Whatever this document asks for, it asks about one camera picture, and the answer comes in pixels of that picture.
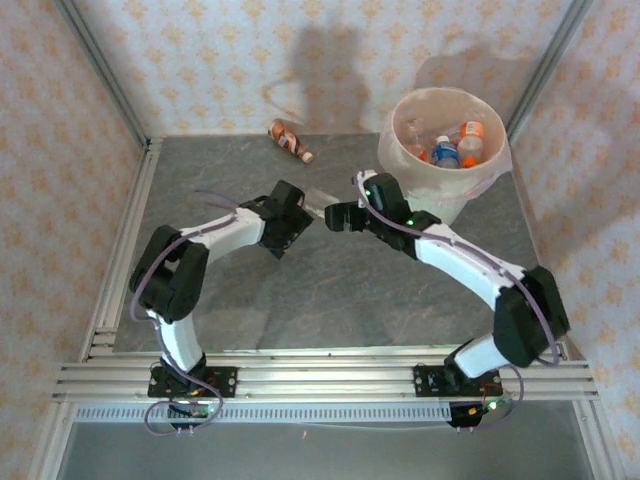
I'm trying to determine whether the clear bottle green cap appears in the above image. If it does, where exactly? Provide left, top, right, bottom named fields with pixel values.
left=303, top=185, right=351, bottom=215

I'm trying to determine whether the blue label plastic bottle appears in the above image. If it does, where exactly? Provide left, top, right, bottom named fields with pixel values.
left=430, top=133, right=462, bottom=170

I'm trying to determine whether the orange NFC label bottle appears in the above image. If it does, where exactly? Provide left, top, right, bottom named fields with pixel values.
left=455, top=119, right=487, bottom=170

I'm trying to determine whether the round white bin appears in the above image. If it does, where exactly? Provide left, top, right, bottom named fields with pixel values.
left=377, top=85, right=511, bottom=226

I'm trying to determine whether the brown patterned bottle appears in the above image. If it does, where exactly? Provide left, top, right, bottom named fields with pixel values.
left=268, top=119, right=315, bottom=165

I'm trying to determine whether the small circuit board green LED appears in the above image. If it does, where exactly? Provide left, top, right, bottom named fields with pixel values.
left=449, top=397, right=511, bottom=430
left=167, top=398, right=217, bottom=419

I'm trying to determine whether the aluminium table side rail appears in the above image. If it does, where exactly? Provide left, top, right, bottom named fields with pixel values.
left=82, top=137, right=164, bottom=361

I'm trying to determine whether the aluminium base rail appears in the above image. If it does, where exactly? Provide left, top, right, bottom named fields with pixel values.
left=52, top=349, right=599, bottom=404

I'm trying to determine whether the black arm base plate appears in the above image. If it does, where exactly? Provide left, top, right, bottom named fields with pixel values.
left=413, top=364, right=451, bottom=399
left=147, top=364, right=239, bottom=399

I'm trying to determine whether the slotted cable tray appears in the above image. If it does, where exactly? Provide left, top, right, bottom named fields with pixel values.
left=73, top=403, right=454, bottom=425

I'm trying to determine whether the aluminium frame post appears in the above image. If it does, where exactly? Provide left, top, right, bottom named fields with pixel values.
left=52, top=0, right=154, bottom=151
left=499, top=0, right=596, bottom=146

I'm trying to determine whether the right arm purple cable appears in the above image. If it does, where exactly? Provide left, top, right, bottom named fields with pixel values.
left=353, top=172, right=564, bottom=431

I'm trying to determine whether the aluminium frame leg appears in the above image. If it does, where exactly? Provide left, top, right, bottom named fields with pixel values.
left=27, top=402, right=76, bottom=480
left=572, top=402, right=626, bottom=480

